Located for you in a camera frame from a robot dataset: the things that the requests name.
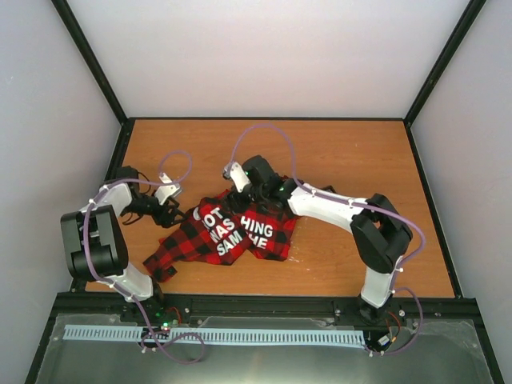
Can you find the light blue slotted cable duct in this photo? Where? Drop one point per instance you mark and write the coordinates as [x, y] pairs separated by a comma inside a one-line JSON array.
[[218, 336]]

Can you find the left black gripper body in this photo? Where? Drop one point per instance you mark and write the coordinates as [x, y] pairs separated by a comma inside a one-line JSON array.
[[158, 217]]

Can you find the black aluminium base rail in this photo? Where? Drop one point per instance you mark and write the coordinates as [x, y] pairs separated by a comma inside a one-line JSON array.
[[191, 309]]

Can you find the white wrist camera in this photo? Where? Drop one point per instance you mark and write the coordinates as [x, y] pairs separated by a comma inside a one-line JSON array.
[[234, 172], [169, 190]]

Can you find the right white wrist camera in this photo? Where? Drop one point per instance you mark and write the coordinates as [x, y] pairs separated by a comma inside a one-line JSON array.
[[234, 172]]

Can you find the left black frame post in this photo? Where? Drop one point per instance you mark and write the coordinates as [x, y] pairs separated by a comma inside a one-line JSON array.
[[76, 33]]

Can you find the right black frame post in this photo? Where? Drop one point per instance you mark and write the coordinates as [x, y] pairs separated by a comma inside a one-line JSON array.
[[450, 48]]

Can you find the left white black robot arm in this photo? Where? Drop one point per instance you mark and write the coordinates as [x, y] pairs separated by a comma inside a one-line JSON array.
[[94, 246]]

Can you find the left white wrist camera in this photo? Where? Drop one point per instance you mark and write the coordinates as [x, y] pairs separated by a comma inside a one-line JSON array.
[[169, 190]]

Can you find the black frame post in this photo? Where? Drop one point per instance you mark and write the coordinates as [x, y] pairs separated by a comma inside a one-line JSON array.
[[450, 48], [76, 33]]

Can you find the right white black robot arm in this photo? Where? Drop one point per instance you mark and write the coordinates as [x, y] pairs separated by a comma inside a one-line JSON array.
[[380, 237]]

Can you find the red black plaid shirt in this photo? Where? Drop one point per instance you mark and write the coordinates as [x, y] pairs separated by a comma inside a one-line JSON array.
[[215, 235]]

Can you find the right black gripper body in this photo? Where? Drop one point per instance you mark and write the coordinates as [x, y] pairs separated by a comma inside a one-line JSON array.
[[234, 202]]

